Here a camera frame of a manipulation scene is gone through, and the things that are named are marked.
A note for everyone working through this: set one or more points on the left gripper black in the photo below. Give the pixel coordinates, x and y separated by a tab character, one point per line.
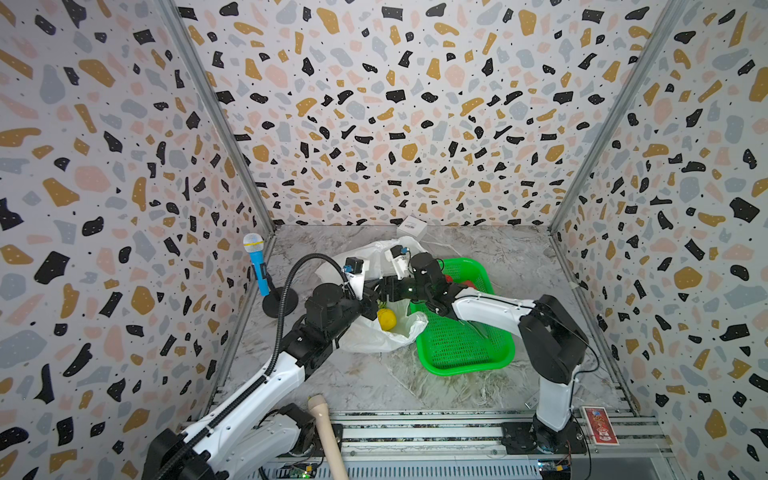
367	301

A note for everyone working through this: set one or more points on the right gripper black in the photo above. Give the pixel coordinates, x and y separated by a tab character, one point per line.
395	285

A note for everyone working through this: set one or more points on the white plastic bag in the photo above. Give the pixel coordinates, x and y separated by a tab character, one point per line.
364	335

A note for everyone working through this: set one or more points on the yellow lemon toy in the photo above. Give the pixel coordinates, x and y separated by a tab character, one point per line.
387	319

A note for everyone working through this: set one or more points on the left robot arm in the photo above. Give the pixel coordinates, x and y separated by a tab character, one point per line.
247	430

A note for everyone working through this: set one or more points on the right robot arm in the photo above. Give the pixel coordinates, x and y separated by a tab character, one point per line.
555	343

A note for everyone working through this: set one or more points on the white small box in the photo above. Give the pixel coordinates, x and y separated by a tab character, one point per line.
412	227

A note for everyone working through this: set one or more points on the green plastic basket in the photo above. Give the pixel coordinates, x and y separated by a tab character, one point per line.
447	347

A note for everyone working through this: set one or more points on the blue toy microphone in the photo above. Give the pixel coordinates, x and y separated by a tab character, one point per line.
254	245

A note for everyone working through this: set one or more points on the red card tag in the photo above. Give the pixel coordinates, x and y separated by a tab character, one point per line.
600	426

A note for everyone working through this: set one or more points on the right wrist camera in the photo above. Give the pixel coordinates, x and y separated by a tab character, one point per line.
399	257

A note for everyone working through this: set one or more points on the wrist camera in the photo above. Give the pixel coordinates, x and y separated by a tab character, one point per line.
399	257
355	270

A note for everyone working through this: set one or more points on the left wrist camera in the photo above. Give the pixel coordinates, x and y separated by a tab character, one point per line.
355	270

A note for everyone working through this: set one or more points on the beige wooden handle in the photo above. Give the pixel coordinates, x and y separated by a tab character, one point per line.
318	408

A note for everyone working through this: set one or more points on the metal base rail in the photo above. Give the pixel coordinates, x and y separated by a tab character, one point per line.
491	445

